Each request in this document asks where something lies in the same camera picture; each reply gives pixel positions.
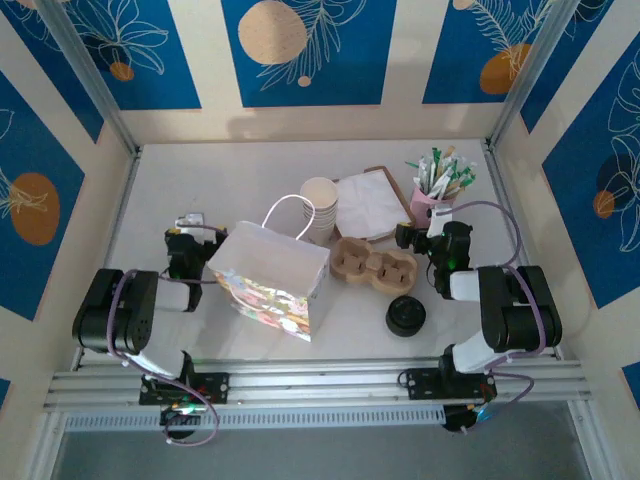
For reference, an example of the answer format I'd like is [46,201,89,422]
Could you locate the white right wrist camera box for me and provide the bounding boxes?
[427,205,455,239]

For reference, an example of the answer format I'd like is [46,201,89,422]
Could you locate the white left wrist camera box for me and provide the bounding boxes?
[174,213,207,234]

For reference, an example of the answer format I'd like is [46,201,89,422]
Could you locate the grey slotted cable duct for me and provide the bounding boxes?
[63,403,447,432]

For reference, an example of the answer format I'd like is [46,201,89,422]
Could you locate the white napkin stack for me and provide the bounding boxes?
[333,171,414,236]

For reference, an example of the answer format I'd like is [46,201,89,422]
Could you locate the aluminium front frame beam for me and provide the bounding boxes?
[43,355,586,412]

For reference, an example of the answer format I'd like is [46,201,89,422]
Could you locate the thin black gripper wire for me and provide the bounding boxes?
[425,247,441,291]

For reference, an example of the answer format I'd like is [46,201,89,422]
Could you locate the pink holder cup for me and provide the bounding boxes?
[409,182,457,226]

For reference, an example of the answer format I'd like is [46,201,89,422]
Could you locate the wooden napkin tray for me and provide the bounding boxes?
[329,165,419,244]

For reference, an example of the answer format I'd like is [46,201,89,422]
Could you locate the brown cardboard cup carrier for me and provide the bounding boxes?
[329,237,419,296]

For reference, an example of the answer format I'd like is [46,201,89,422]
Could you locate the white printed paper bag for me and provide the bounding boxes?
[207,194,332,344]

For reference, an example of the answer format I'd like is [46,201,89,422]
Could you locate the aluminium frame post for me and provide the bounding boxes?
[37,0,141,157]
[487,0,616,149]

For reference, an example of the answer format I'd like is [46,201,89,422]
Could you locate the stack of paper cups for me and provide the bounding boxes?
[301,197,339,246]

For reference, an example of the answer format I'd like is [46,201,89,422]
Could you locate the small circuit board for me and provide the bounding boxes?
[442,402,496,435]
[159,399,209,427]

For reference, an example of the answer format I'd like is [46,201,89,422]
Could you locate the wooden stir stick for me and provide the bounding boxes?
[437,145,457,190]

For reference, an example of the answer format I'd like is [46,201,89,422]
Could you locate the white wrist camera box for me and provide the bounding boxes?
[427,205,455,239]
[174,213,207,234]

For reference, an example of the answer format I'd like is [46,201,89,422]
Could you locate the beige paper cup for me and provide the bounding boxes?
[299,177,340,205]

